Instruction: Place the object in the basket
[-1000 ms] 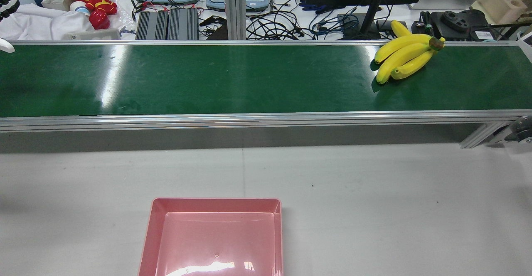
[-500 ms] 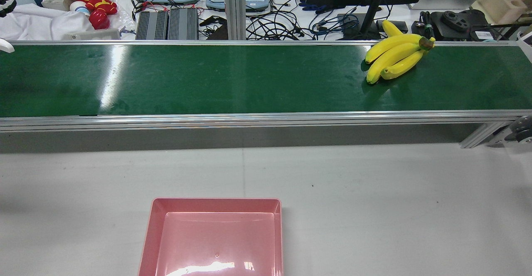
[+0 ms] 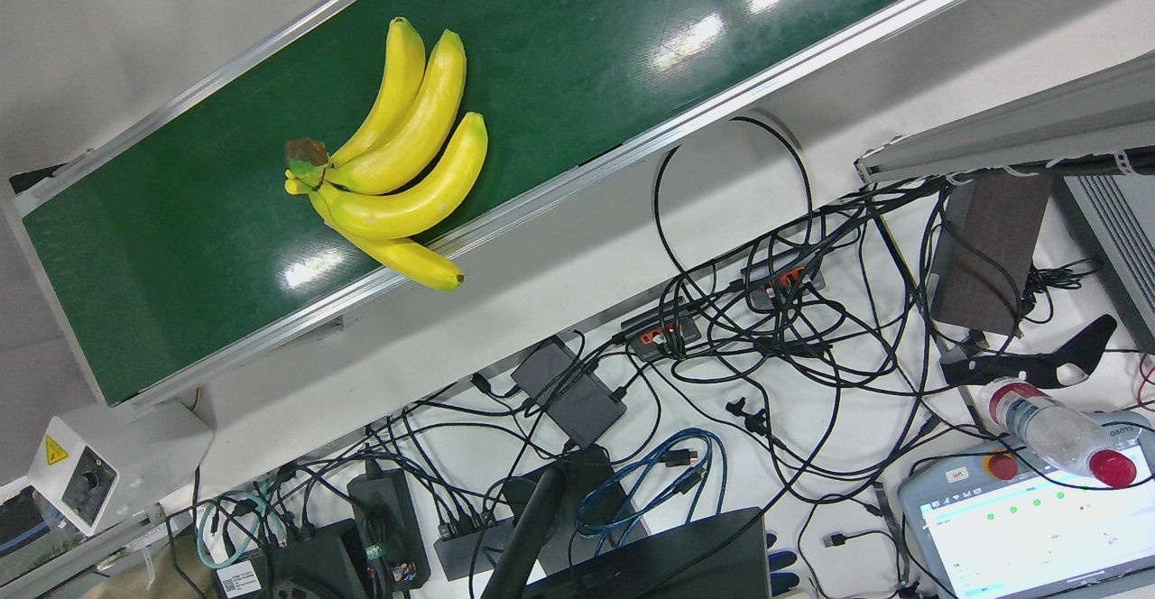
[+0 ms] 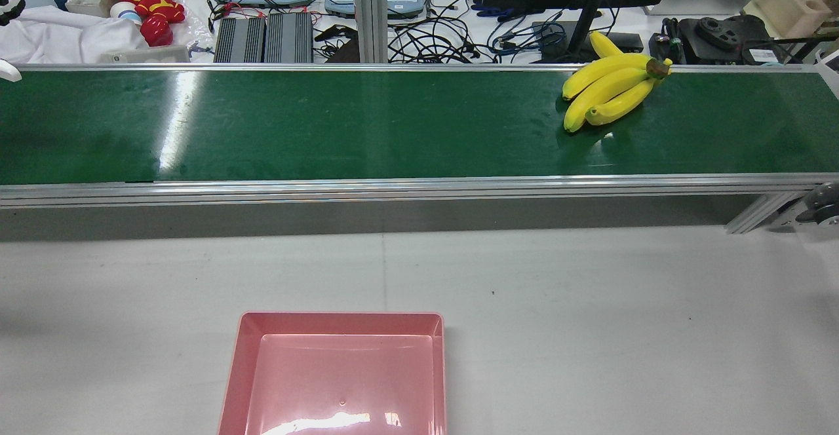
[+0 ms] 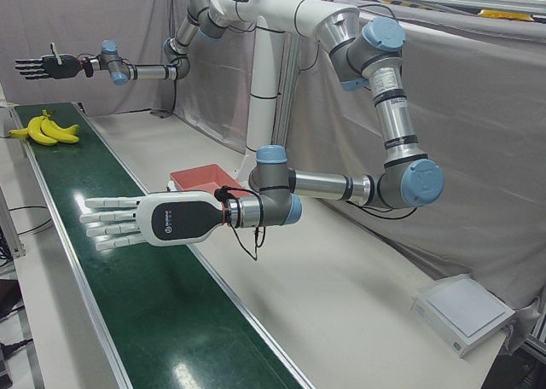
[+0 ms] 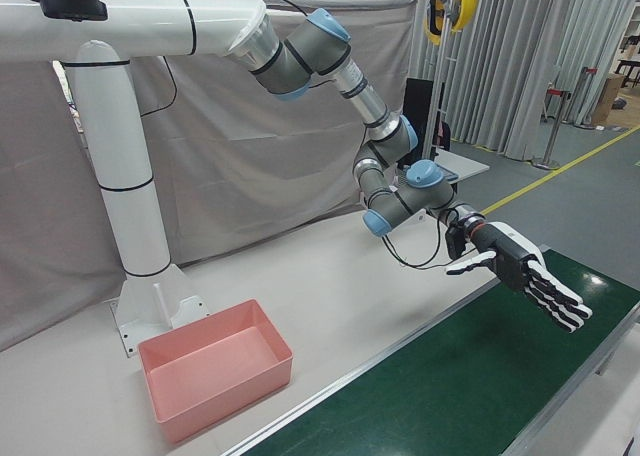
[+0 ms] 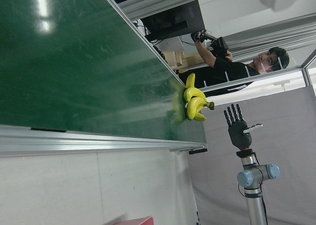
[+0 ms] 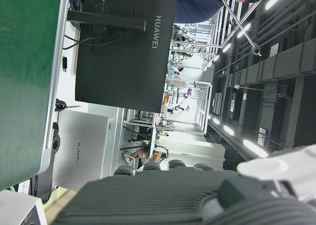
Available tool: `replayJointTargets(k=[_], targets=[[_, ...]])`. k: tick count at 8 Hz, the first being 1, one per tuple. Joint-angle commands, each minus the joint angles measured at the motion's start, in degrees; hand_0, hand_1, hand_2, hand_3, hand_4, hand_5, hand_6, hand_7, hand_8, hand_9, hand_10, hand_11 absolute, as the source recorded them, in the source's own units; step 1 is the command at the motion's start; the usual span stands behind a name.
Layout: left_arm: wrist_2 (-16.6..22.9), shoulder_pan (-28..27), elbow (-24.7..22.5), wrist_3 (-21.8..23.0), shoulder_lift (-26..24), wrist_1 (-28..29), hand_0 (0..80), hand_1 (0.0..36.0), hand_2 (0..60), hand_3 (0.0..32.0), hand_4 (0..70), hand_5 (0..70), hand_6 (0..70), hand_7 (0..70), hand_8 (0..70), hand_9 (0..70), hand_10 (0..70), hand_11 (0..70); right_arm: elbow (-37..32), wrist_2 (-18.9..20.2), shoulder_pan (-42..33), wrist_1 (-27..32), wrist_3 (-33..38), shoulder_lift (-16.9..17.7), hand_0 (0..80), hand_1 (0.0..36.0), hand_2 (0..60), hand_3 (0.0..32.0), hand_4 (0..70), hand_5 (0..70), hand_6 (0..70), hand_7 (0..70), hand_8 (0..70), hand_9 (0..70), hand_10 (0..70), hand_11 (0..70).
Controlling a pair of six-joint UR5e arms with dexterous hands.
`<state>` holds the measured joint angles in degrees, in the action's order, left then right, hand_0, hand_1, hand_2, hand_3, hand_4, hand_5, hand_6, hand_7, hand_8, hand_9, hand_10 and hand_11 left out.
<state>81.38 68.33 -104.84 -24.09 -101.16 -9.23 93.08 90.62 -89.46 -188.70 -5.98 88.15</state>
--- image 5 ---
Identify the white flat box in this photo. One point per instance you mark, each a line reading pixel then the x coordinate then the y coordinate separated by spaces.
pixel 465 308

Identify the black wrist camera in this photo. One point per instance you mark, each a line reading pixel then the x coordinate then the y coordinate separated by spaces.
pixel 222 193
pixel 88 67

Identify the green conveyor belt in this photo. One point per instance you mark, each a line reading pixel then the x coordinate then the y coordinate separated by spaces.
pixel 149 299

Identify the yellow toy banana bunch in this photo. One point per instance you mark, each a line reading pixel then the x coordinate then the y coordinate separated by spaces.
pixel 42 133

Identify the yellow hard hat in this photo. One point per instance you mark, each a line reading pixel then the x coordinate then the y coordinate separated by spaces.
pixel 505 14

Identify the white robot torso column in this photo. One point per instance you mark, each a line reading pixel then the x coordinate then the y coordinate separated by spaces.
pixel 266 77

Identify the grey backdrop cloth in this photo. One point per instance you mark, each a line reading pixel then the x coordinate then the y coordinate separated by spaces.
pixel 469 129
pixel 85 13

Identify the pink plastic basket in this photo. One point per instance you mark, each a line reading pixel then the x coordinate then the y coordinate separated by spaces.
pixel 200 175

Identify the robot hand black palm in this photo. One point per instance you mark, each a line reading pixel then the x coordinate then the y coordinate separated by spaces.
pixel 59 67

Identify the UR5e robot arm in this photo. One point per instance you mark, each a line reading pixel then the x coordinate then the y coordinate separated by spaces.
pixel 149 71
pixel 394 120

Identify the robot hand white back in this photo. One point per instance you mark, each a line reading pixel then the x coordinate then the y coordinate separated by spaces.
pixel 179 218

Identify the aluminium profile post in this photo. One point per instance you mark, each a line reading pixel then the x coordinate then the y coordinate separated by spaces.
pixel 288 90

